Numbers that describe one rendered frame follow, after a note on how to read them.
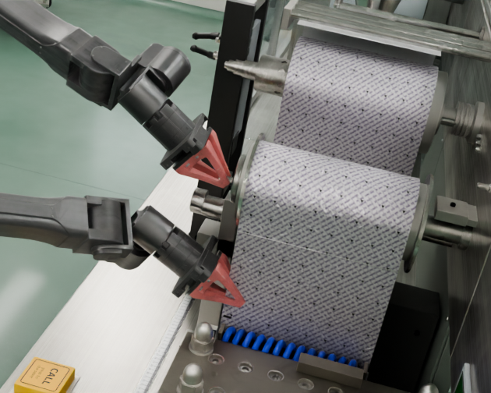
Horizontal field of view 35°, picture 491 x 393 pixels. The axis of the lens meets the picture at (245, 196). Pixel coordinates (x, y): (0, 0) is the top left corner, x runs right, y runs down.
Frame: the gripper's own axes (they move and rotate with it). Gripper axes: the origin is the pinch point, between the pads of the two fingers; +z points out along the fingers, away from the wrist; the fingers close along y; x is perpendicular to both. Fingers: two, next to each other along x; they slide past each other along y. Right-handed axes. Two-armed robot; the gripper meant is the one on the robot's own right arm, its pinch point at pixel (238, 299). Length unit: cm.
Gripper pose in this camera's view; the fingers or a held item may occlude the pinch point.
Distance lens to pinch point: 120.5
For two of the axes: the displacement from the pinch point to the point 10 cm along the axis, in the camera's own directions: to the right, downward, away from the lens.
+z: 7.7, 6.3, 1.2
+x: 6.1, -6.5, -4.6
